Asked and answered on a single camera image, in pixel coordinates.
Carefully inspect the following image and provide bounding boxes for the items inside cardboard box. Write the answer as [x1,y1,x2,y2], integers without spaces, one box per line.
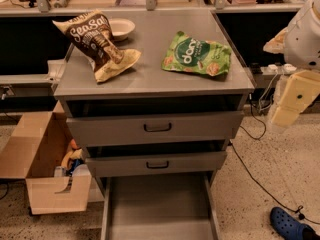
[54,139,90,177]

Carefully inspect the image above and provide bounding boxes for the bottom grey drawer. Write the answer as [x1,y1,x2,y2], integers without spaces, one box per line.
[101,173,221,240]

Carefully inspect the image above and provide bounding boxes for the white power strip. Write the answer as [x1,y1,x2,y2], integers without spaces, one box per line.
[261,64,297,75]

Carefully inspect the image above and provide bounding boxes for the green rice chip bag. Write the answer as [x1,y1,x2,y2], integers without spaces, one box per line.
[162,31,232,77]

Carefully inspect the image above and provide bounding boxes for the blue croc shoe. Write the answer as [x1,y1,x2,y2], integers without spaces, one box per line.
[270,207,319,240]

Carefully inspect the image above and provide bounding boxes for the open cardboard box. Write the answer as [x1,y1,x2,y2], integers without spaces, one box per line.
[0,104,91,215]

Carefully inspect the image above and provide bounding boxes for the top grey drawer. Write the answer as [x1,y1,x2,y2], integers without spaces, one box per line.
[67,111,243,147]

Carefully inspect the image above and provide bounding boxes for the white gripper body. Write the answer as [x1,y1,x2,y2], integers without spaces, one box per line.
[284,0,320,70]

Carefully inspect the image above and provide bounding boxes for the white paper bowl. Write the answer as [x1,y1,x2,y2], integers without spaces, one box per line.
[109,18,135,41]

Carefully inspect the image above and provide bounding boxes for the brown sea salt chip bag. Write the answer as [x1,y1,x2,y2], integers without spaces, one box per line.
[53,10,141,83]

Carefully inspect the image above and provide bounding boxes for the grey drawer cabinet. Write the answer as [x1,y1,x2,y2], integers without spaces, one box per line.
[53,8,256,240]

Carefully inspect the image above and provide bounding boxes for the grey drawer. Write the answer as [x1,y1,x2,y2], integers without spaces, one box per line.
[86,151,227,177]
[101,173,221,240]
[67,111,243,147]

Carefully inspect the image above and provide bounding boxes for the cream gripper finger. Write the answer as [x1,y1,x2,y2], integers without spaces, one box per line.
[270,70,320,128]
[263,28,287,54]

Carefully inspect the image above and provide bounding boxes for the middle grey drawer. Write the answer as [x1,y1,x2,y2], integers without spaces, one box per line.
[86,151,227,177]

